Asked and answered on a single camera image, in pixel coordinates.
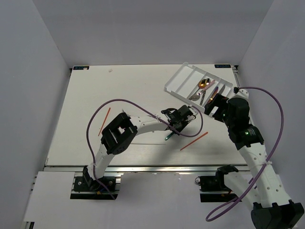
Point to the grey chopstick lying flat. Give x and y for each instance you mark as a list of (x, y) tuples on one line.
[(148, 144)]

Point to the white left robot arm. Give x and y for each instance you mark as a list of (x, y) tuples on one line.
[(120, 132)]

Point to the silver spoon ornate handle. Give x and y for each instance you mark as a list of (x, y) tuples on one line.
[(197, 95)]

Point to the silver spoon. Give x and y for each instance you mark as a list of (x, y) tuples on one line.
[(202, 98)]

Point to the white divided utensil tray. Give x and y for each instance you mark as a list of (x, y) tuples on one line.
[(184, 83)]

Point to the orange chopstick on right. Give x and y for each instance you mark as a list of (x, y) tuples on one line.
[(192, 142)]

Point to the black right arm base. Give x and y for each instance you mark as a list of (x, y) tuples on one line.
[(213, 189)]

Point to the blue table label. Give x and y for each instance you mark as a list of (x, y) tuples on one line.
[(222, 66), (76, 68)]

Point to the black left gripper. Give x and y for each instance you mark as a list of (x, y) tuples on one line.
[(184, 124)]

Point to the orange chopstick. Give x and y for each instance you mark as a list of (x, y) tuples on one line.
[(104, 121), (192, 142)]

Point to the gold spoon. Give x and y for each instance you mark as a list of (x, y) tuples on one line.
[(203, 83)]

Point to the left blue table label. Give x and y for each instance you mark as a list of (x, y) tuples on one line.
[(76, 68)]

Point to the iridescent rainbow knife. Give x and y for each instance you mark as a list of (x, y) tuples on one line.
[(213, 94)]

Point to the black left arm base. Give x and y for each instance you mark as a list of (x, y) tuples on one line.
[(107, 189)]

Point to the orange chopstick on left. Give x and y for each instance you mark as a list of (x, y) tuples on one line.
[(104, 121)]

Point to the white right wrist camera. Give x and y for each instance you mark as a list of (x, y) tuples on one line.
[(240, 93)]

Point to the fork with green patterned handle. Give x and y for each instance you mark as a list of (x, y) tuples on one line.
[(169, 136)]

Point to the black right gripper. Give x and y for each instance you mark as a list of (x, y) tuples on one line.
[(219, 101)]

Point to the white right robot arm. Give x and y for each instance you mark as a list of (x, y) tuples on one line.
[(270, 206)]

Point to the right blue table label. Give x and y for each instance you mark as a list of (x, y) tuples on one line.
[(222, 66)]

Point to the aluminium table front rail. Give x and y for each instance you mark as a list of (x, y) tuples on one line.
[(122, 169)]

